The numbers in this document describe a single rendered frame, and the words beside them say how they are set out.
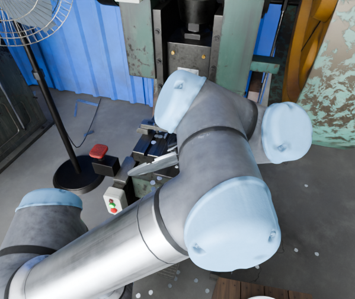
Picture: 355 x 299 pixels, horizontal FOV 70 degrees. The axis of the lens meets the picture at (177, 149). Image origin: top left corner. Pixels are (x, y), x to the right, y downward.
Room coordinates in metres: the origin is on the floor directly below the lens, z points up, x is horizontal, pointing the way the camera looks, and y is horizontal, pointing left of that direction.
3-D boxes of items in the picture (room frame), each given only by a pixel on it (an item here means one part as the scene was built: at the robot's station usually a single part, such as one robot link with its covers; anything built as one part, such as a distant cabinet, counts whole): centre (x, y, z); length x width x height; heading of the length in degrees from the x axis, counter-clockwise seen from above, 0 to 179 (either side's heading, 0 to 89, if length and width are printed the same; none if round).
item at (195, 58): (0.83, -0.05, 1.04); 0.17 x 0.15 x 0.30; 164
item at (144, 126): (0.91, 0.10, 0.76); 0.17 x 0.06 x 0.10; 74
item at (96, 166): (0.73, 0.30, 0.62); 0.10 x 0.06 x 0.20; 74
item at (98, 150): (0.74, 0.32, 0.72); 0.07 x 0.06 x 0.08; 164
